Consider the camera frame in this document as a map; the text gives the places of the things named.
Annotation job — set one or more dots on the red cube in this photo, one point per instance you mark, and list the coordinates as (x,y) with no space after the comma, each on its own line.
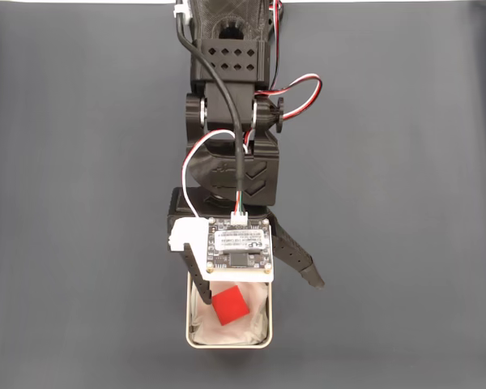
(231,306)

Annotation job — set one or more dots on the square metal box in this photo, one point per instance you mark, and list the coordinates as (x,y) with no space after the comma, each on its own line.
(188,324)

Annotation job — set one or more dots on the white tissue paper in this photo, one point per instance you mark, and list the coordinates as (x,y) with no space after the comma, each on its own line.
(235,334)

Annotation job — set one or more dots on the dark grey table mat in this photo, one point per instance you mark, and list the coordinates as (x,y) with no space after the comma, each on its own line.
(85,162)

